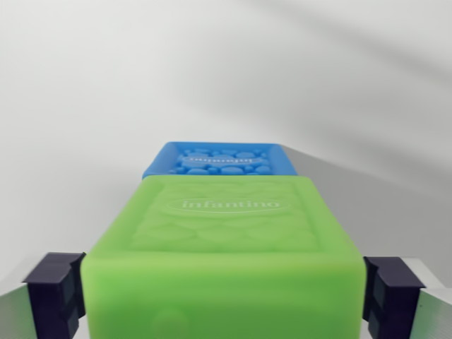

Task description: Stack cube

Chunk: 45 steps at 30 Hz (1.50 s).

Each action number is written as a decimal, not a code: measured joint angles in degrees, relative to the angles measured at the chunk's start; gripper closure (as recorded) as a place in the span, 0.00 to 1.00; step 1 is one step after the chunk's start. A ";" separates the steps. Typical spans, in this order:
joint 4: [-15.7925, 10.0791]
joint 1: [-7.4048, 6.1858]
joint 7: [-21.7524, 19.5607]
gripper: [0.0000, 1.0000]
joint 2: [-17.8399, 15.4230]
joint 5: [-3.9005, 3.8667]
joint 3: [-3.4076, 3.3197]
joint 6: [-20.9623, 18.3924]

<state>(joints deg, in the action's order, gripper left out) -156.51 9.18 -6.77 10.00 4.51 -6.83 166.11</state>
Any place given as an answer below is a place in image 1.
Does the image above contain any green Infantino soft cube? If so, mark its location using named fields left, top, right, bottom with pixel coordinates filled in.
left=80, top=175, right=370, bottom=339

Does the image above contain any blue Infantino soft cube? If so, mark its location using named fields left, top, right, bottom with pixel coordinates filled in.
left=141, top=141, right=299, bottom=180

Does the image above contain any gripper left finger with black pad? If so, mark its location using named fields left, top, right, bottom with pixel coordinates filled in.
left=0, top=251, right=88, bottom=339

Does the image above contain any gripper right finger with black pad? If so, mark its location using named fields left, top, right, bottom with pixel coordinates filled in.
left=362, top=256, right=452, bottom=339

